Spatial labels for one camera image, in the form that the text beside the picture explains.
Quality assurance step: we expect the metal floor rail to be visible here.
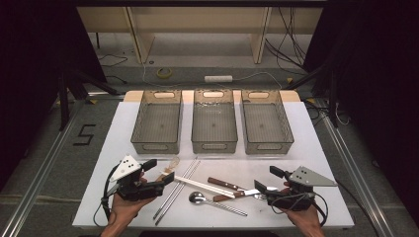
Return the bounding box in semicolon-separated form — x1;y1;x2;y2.
86;91;126;101
0;98;85;237
317;98;396;237

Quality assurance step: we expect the white power strip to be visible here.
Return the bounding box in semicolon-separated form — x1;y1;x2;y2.
204;74;234;84

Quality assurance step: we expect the black cable bundle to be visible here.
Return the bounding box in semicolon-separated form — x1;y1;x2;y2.
264;6;309;72

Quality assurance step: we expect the hand-held gripper cable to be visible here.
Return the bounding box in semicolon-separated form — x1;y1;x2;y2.
270;192;330;229
93;163;121;229

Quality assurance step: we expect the metal spoon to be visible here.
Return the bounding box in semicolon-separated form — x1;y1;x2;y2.
188;191;249;217

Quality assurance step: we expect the black curtain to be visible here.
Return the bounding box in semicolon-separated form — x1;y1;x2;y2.
0;0;108;192
302;0;419;225

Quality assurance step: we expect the white power cable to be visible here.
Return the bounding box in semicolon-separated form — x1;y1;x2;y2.
231;70;285;90
141;60;206;90

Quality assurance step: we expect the white chopstick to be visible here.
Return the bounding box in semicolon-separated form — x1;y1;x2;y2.
160;170;237;197
173;176;237;199

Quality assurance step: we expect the black floor cable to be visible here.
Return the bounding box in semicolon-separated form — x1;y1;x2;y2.
304;100;329;127
104;74;128;85
97;53;129;68
335;179;380;237

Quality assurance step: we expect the wooden-handled knife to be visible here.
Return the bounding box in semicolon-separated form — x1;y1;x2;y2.
212;187;280;202

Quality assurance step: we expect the smoky clear plastic bin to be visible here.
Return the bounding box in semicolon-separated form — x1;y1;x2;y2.
129;89;184;156
240;89;295;156
191;88;239;155

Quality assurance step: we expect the person's right hand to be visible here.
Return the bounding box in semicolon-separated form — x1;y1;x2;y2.
282;205;326;233

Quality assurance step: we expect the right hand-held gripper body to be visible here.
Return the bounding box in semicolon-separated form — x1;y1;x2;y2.
266;166;339;212

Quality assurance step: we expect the yellow tape roll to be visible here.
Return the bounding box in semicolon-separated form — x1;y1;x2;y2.
156;66;173;80

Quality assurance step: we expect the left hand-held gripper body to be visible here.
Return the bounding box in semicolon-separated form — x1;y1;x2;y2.
109;154;166;202

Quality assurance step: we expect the person's left hand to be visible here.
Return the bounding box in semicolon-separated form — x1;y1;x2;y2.
110;193;156;221

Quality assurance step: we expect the right hand-held gripper cable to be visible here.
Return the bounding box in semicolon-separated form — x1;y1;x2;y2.
270;192;330;229

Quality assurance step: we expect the black metal stand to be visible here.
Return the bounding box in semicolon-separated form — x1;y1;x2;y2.
285;60;342;129
56;63;122;132

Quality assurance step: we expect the left hand-held gripper cable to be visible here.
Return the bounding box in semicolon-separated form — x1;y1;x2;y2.
93;163;121;229

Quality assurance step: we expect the pale wooden shelf unit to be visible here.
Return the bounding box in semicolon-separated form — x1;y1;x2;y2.
76;6;324;65

